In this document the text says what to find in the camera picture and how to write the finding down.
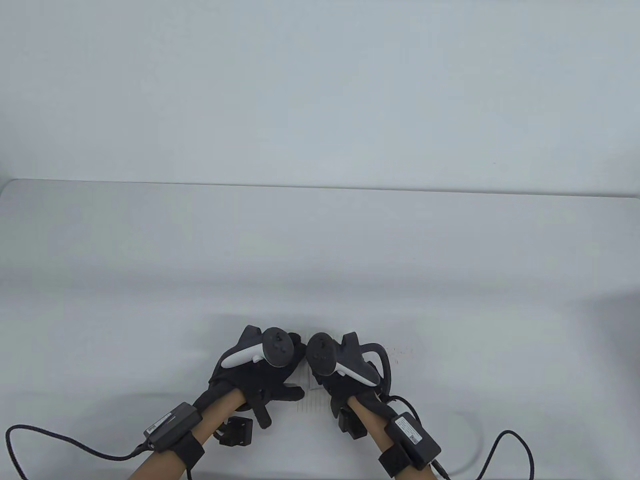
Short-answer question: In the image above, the person's left hand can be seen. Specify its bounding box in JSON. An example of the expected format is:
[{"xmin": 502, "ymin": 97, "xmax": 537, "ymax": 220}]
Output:
[{"xmin": 192, "ymin": 332, "xmax": 307, "ymax": 414}]

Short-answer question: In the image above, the person's right hand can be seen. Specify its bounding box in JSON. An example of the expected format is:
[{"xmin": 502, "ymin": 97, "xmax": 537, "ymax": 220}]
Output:
[{"xmin": 312, "ymin": 360, "xmax": 396, "ymax": 421}]

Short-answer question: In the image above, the white lined paper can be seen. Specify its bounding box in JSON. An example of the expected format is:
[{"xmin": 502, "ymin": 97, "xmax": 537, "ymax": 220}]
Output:
[{"xmin": 297, "ymin": 330, "xmax": 351, "ymax": 414}]

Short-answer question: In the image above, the person's right forearm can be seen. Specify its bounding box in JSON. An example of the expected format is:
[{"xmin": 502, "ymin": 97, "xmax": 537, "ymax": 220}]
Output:
[{"xmin": 347, "ymin": 395, "xmax": 441, "ymax": 480}]

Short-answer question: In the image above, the person's left forearm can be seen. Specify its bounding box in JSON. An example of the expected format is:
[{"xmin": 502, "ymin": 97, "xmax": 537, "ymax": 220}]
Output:
[{"xmin": 127, "ymin": 390, "xmax": 249, "ymax": 480}]

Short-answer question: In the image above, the black right forearm sensor box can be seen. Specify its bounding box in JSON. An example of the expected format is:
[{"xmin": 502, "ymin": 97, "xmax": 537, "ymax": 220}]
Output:
[{"xmin": 384, "ymin": 411, "xmax": 442, "ymax": 464}]

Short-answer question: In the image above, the black left forearm sensor box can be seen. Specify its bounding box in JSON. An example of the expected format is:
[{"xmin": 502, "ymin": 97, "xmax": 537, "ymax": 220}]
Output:
[{"xmin": 144, "ymin": 402, "xmax": 202, "ymax": 451}]

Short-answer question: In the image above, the grey white left hand controller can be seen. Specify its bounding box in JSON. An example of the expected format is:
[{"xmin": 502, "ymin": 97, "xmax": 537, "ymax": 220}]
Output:
[{"xmin": 221, "ymin": 325, "xmax": 296, "ymax": 370}]

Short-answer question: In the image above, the grey white hand controller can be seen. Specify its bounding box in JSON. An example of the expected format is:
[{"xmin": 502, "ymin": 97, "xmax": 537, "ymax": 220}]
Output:
[
  {"xmin": 306, "ymin": 331, "xmax": 394, "ymax": 397},
  {"xmin": 221, "ymin": 325, "xmax": 296, "ymax": 370}
]

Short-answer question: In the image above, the grey white right hand controller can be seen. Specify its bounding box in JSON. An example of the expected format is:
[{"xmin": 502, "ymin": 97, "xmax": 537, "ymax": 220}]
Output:
[{"xmin": 306, "ymin": 331, "xmax": 394, "ymax": 397}]

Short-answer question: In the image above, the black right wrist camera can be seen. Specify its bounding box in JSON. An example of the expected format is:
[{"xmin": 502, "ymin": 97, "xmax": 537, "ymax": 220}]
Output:
[{"xmin": 339, "ymin": 407, "xmax": 369, "ymax": 440}]

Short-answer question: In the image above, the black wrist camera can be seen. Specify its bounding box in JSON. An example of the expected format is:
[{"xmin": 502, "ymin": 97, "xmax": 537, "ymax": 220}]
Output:
[
  {"xmin": 339, "ymin": 407, "xmax": 369, "ymax": 440},
  {"xmin": 218, "ymin": 395, "xmax": 273, "ymax": 447}
]

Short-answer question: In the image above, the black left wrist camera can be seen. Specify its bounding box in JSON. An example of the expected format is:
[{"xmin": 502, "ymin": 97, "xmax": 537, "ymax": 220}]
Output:
[{"xmin": 218, "ymin": 395, "xmax": 273, "ymax": 447}]

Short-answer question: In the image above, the black right forearm strap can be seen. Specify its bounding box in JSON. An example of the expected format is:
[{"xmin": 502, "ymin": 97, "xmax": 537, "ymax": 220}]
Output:
[{"xmin": 377, "ymin": 445, "xmax": 414, "ymax": 476}]

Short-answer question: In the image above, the black forearm strap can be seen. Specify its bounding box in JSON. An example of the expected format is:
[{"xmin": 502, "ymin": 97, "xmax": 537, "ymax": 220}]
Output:
[
  {"xmin": 377, "ymin": 445, "xmax": 414, "ymax": 476},
  {"xmin": 175, "ymin": 430, "xmax": 206, "ymax": 469}
]

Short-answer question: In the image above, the black left forearm strap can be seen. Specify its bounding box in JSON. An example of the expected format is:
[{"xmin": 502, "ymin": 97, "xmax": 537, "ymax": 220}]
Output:
[{"xmin": 175, "ymin": 430, "xmax": 206, "ymax": 469}]

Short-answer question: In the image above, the black right braided cable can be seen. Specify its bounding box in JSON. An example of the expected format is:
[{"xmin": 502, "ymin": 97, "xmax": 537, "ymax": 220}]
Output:
[{"xmin": 387, "ymin": 395, "xmax": 535, "ymax": 480}]

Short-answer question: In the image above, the black braided cable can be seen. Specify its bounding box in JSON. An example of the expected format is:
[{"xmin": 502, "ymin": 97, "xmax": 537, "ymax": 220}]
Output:
[
  {"xmin": 5, "ymin": 424, "xmax": 149, "ymax": 480},
  {"xmin": 387, "ymin": 395, "xmax": 535, "ymax": 480}
]

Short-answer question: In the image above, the black left braided cable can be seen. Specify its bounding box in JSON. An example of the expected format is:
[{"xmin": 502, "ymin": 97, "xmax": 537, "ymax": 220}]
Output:
[{"xmin": 5, "ymin": 424, "xmax": 149, "ymax": 480}]

